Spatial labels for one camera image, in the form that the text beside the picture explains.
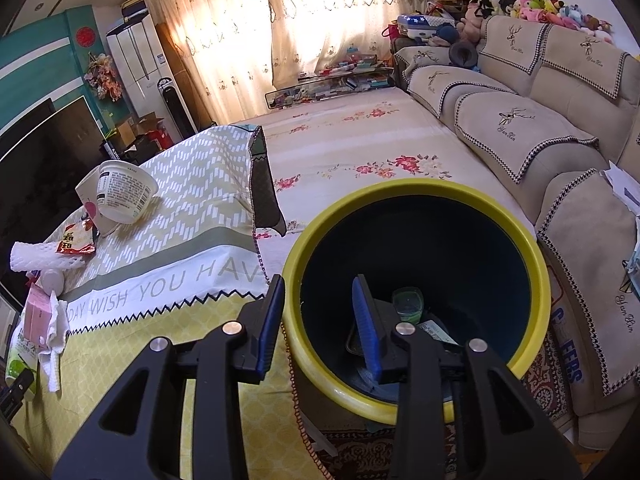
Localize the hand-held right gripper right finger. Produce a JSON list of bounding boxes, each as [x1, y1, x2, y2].
[[351, 275, 583, 480]]

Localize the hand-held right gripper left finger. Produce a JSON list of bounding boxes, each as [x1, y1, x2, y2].
[[52, 275, 286, 480]]

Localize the green-white bottle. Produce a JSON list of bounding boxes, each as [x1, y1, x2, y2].
[[4, 330, 40, 403]]

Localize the white tissue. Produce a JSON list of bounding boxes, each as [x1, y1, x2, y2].
[[37, 300, 70, 395]]

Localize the pink box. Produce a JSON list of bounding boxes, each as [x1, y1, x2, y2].
[[24, 287, 60, 353]]

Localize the yellow rimmed dark trash bin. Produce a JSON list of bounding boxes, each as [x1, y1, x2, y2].
[[281, 177, 552, 423]]

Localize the white foam fruit net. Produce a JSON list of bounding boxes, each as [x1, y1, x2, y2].
[[9, 241, 83, 276]]

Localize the small red yellow snack packet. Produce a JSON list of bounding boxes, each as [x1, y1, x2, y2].
[[56, 221, 96, 257]]

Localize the white paper noodle bowl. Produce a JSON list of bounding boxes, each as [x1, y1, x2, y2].
[[75, 160, 160, 236]]

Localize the green plastic cup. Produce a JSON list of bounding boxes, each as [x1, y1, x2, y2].
[[391, 287, 426, 323]]

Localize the flat labelled packet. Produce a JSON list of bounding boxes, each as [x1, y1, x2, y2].
[[417, 320, 459, 348]]

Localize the green white chevron table runner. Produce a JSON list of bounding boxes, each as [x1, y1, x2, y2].
[[30, 124, 288, 336]]

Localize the floral bed sheet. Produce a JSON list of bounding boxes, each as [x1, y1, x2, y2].
[[227, 85, 541, 281]]

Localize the white printed floor mat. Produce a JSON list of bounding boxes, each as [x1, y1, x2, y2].
[[542, 260, 586, 401]]

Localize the black television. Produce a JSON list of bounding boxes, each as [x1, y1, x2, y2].
[[0, 95, 108, 311]]

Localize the beige deer print sofa cover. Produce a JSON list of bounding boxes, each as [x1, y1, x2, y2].
[[536, 169, 640, 413], [405, 62, 518, 118], [477, 14, 551, 77], [541, 24, 632, 100], [395, 45, 481, 73], [452, 91, 600, 184]]

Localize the cluttered glass low table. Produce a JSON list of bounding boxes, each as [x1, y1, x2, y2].
[[264, 65, 397, 111]]

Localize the open cardboard boxes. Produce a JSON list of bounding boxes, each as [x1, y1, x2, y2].
[[102, 115, 168, 161]]

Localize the white tower fan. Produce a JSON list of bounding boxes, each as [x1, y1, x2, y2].
[[156, 76, 185, 143]]

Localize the light blue plastic bag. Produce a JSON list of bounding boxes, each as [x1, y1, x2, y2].
[[625, 245, 640, 286]]

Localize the tall brown cardboard box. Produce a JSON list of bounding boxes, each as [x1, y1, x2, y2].
[[155, 22, 201, 133]]

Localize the dark neck pillow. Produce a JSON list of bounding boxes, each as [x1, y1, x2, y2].
[[449, 41, 480, 68]]

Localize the white papers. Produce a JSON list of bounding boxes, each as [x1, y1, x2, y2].
[[602, 160, 640, 221]]

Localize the beige sofa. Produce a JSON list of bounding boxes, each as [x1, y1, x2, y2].
[[392, 12, 640, 431]]

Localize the cream embroidered curtain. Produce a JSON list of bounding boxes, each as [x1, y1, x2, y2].
[[142, 0, 436, 128]]

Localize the artificial flower bouquet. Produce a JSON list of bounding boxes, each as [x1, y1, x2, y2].
[[82, 52, 125, 103]]

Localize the white standing air conditioner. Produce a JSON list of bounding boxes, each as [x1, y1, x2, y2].
[[106, 12, 176, 128]]

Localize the pile of plush toys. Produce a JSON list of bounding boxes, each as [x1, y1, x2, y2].
[[460, 0, 616, 43]]

